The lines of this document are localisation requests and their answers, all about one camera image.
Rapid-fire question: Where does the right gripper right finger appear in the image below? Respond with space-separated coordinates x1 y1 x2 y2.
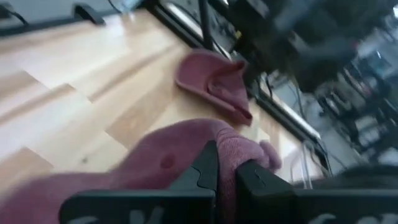
234 159 398 224

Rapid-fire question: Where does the maroon baseball cap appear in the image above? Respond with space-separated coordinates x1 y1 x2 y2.
0 118 283 224
174 48 254 127

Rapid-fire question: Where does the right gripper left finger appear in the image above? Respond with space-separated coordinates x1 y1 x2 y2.
58 139 218 224

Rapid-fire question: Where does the black frame bracket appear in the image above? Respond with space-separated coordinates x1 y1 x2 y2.
72 2 107 26

